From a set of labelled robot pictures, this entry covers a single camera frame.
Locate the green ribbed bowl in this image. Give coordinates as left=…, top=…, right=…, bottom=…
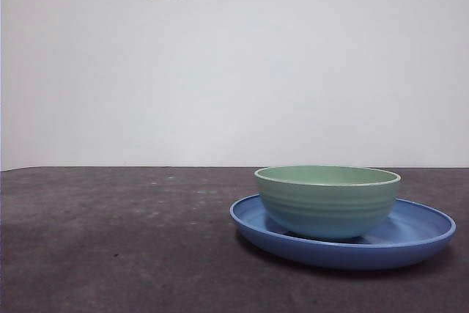
left=254, top=165, right=402, bottom=240

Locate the blue round plate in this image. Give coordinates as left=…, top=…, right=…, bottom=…
left=229, top=194, right=457, bottom=270

